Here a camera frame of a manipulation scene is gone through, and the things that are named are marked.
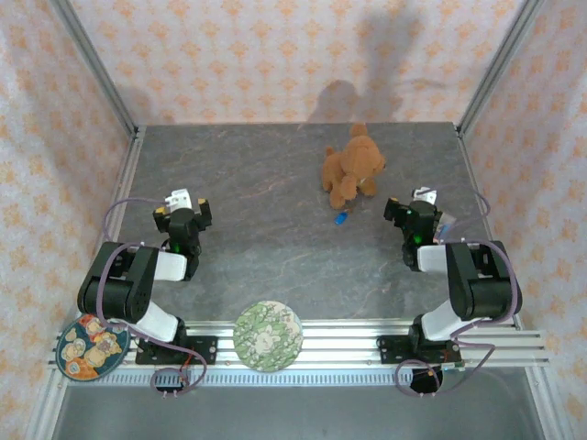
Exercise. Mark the blue capped key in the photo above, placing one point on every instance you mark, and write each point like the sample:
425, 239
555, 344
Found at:
340, 218

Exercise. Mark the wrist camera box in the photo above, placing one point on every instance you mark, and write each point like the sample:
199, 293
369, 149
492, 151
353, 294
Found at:
178, 199
424, 195

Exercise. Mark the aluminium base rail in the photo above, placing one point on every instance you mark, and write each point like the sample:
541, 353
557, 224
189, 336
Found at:
344, 348

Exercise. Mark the cartoon bear round plate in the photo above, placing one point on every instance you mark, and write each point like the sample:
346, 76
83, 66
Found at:
89, 348

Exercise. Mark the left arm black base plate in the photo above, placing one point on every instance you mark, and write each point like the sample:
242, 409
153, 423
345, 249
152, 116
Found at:
204, 348

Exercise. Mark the green floral round plate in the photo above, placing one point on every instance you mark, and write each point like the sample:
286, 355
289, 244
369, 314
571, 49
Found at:
268, 334

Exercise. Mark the aluminium table side rail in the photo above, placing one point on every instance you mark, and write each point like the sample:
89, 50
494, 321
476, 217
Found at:
477, 183
128, 174

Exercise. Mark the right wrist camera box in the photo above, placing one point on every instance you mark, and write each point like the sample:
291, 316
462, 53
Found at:
424, 195

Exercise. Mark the aluminium frame post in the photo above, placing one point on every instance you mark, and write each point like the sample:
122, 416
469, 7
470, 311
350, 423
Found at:
500, 59
91, 59

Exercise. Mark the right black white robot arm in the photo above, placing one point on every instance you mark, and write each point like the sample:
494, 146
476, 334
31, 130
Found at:
477, 284

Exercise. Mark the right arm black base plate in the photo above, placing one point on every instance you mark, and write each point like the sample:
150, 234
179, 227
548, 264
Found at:
390, 348

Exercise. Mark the brown plush dog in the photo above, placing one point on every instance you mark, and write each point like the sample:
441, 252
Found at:
353, 160

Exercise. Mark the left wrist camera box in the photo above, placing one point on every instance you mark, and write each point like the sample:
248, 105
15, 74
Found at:
178, 199

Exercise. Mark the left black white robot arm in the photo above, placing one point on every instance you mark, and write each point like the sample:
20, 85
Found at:
119, 284

